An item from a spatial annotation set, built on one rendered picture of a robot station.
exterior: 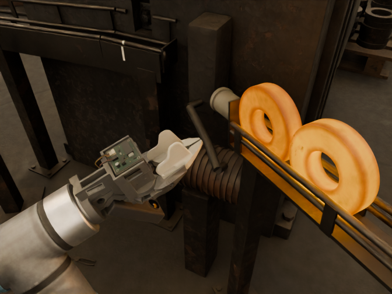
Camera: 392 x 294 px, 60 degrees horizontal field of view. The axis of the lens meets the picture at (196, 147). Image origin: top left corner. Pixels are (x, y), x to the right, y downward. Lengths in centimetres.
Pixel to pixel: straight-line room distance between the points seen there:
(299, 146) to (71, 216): 37
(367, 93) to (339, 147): 180
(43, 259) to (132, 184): 17
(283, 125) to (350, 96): 165
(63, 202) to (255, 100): 37
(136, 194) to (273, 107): 27
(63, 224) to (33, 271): 8
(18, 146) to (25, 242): 136
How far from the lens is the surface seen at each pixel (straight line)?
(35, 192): 160
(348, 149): 51
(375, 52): 250
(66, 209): 54
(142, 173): 52
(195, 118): 85
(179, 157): 55
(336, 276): 133
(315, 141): 55
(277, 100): 60
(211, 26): 81
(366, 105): 219
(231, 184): 82
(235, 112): 71
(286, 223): 132
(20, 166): 177
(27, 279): 58
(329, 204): 55
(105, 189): 54
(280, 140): 62
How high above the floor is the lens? 110
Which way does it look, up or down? 41 degrees down
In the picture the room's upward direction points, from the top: straight up
